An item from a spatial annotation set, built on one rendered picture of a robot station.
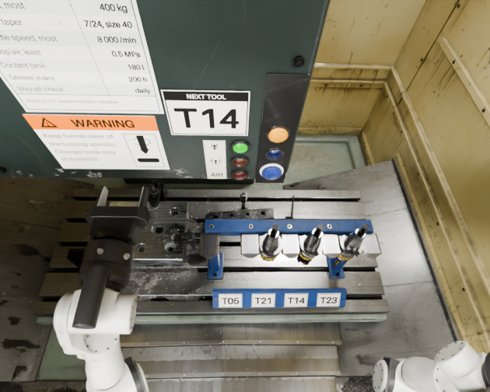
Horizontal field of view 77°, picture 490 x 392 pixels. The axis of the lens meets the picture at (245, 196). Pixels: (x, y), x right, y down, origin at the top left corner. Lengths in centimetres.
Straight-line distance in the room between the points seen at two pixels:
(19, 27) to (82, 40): 5
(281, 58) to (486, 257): 99
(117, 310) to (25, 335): 100
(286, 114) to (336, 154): 156
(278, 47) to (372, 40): 132
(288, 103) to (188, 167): 18
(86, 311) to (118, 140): 27
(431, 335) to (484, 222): 44
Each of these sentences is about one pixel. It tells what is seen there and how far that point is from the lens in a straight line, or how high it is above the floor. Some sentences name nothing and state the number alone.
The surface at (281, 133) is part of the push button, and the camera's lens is 40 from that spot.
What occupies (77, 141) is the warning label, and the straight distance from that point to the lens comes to 47.
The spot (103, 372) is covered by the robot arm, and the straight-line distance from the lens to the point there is 73.
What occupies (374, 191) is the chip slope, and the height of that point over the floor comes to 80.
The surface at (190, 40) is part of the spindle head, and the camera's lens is 33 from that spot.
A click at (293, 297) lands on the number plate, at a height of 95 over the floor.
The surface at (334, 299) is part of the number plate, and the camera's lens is 113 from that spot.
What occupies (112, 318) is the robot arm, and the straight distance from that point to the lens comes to 59.
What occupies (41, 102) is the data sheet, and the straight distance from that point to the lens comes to 43.
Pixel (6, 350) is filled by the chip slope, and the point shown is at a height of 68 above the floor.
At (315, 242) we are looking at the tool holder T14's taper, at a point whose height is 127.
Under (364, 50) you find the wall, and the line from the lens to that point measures 165.
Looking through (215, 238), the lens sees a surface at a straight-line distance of 85.
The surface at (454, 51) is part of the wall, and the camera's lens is 138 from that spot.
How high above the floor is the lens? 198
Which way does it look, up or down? 58 degrees down
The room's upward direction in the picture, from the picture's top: 3 degrees clockwise
